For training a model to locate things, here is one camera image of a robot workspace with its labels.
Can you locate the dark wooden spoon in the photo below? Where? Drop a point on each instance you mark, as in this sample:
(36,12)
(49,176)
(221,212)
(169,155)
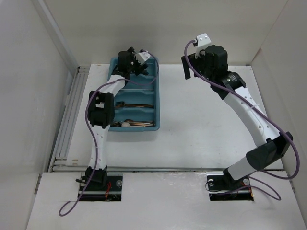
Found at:
(134,120)

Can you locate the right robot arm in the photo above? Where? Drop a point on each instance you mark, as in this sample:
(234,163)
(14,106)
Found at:
(271,141)

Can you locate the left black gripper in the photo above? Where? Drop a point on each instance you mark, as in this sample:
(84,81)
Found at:
(138,67)

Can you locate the white plastic spoon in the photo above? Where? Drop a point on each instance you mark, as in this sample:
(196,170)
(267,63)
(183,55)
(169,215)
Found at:
(126,124)

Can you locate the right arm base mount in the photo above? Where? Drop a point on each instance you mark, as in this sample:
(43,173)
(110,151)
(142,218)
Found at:
(222,190)

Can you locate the aluminium frame rail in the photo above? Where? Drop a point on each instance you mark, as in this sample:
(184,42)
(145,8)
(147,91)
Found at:
(72,104)

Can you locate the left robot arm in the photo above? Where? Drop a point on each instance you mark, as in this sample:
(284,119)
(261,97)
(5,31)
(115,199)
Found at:
(100,111)

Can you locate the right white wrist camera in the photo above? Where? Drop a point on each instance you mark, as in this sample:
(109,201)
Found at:
(201,43)

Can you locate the copper fork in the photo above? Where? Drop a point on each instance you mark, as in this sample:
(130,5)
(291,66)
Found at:
(123,104)
(129,107)

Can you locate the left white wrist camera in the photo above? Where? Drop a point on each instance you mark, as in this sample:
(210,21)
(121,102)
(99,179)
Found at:
(142,57)

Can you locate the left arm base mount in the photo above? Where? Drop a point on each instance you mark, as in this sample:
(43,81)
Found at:
(108,191)

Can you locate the blue plastic cutlery tray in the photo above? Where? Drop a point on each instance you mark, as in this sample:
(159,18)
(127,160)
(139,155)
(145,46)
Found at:
(140,114)

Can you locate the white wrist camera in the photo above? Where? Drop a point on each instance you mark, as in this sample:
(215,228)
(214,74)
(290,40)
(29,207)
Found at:
(201,43)
(142,57)

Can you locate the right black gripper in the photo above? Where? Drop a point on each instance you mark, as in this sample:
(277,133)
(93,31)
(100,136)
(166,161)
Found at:
(194,61)

